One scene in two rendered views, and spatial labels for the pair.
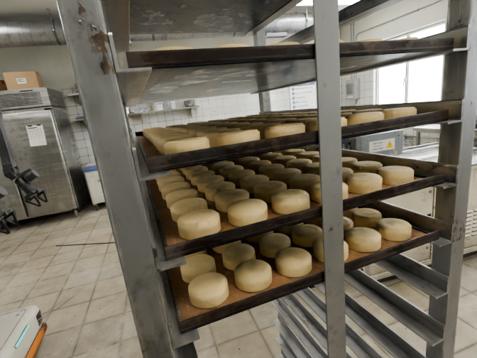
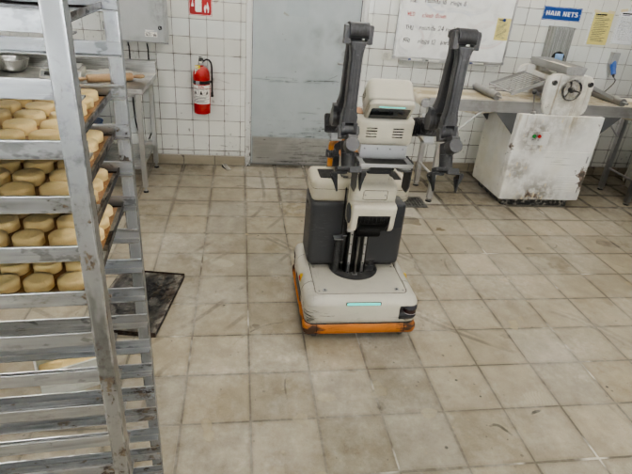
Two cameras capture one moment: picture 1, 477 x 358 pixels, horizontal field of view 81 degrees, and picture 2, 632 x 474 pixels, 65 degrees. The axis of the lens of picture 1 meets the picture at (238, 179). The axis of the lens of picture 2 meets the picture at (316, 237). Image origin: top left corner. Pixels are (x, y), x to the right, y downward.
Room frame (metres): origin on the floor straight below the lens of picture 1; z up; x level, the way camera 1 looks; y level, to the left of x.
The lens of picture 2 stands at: (1.41, -0.79, 1.76)
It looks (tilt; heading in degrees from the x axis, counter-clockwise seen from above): 27 degrees down; 96
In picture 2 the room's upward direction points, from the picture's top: 5 degrees clockwise
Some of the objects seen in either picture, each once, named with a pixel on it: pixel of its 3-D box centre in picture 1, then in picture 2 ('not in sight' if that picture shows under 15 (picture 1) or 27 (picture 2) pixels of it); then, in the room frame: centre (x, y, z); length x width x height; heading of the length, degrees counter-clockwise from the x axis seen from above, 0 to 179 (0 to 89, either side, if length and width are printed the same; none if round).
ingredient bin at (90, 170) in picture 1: (106, 183); not in sight; (4.98, 2.39, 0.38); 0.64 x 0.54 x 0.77; 18
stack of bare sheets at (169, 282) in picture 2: not in sight; (136, 299); (0.17, 1.48, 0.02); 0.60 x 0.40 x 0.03; 96
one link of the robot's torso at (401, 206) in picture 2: not in sight; (378, 217); (1.49, 1.60, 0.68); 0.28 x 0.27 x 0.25; 16
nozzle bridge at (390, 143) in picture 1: (348, 152); not in sight; (2.18, -0.89, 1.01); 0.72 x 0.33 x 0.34; 14
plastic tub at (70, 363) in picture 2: not in sight; (72, 364); (0.16, 0.85, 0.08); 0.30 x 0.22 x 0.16; 41
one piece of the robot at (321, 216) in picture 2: not in sight; (355, 212); (1.36, 1.83, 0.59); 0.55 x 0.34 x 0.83; 16
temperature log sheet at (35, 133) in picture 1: (36, 135); not in sight; (4.26, 2.89, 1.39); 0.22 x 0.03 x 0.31; 106
